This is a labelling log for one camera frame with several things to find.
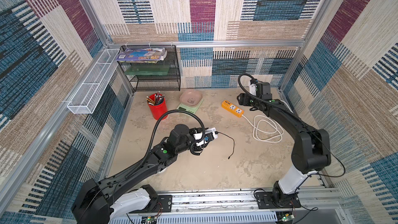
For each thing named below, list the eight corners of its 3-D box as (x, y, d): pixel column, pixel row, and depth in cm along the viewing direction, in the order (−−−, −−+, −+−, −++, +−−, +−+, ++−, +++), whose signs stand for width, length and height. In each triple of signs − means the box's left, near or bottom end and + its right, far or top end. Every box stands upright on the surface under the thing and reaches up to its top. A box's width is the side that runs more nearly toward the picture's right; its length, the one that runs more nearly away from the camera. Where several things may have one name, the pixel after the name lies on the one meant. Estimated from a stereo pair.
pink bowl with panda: (177, 103, 114) (176, 99, 110) (186, 91, 122) (186, 86, 118) (196, 110, 110) (196, 106, 106) (204, 97, 118) (204, 93, 114)
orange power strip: (219, 106, 112) (220, 104, 110) (224, 102, 115) (224, 99, 113) (239, 118, 106) (240, 115, 103) (243, 113, 108) (244, 110, 106)
